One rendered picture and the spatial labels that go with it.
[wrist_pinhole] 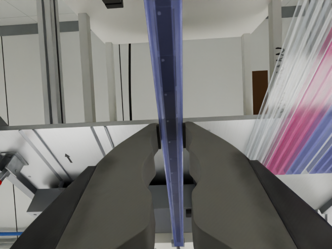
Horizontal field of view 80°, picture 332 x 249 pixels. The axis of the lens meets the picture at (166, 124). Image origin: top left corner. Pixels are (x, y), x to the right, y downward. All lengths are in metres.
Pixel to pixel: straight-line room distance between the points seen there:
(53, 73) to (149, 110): 1.45
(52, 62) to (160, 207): 0.48
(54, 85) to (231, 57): 1.77
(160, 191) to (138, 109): 1.66
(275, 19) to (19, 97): 2.33
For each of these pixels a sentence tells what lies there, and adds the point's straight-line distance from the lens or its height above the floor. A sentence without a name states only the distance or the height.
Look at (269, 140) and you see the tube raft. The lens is 0.34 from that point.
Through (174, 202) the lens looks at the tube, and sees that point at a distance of 0.20.
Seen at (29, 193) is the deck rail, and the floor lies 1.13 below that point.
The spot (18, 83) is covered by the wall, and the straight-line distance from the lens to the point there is 2.57.
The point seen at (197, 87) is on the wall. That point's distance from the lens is 2.03.
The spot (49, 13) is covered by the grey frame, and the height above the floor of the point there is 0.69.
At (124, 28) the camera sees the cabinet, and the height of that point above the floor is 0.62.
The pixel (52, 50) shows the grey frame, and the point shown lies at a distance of 0.66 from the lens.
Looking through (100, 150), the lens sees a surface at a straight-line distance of 0.36.
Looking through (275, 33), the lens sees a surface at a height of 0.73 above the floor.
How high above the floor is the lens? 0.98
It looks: 2 degrees up
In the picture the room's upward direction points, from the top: 177 degrees clockwise
